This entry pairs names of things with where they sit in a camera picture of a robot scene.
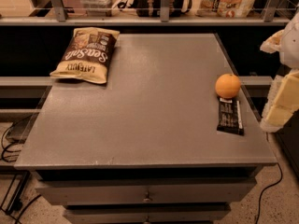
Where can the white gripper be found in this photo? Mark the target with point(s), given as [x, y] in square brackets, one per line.
[291, 48]

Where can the orange fruit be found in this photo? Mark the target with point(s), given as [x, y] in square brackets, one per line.
[228, 86]

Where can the colourful snack bag on shelf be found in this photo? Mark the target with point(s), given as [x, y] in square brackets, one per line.
[225, 8]

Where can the black bag on shelf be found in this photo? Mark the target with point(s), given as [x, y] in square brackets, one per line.
[152, 8]

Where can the brown sea salt chip bag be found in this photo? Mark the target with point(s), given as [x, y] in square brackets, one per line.
[88, 55]

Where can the black snack bar wrapper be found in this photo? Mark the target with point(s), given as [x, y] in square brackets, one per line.
[230, 119]

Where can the grey drawer cabinet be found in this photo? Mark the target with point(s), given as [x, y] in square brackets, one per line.
[156, 119]

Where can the upper grey drawer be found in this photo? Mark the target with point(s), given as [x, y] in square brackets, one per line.
[96, 192]

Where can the grey drawer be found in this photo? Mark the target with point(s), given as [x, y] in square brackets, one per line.
[147, 214]
[96, 192]

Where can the lower grey drawer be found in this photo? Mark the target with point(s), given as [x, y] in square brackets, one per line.
[147, 214]

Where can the grey metal shelf rail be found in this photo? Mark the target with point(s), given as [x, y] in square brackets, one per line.
[72, 13]

